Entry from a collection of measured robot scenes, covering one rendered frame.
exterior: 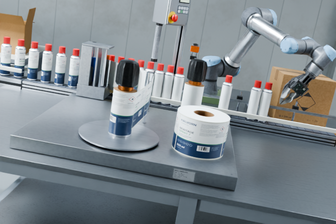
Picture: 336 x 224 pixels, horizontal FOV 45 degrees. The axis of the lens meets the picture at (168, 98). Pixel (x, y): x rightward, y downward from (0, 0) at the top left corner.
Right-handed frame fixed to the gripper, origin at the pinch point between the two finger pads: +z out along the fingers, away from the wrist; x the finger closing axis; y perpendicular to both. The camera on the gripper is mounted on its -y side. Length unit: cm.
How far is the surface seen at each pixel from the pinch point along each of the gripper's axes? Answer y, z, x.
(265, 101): 2.5, 4.7, -6.9
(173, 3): -1, -3, -74
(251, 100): 2.1, 8.9, -12.5
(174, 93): 3, 32, -45
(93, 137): 69, 48, -62
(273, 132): 5.1, 14.1, 6.2
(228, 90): 2.6, 12.6, -24.6
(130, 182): 85, 45, -43
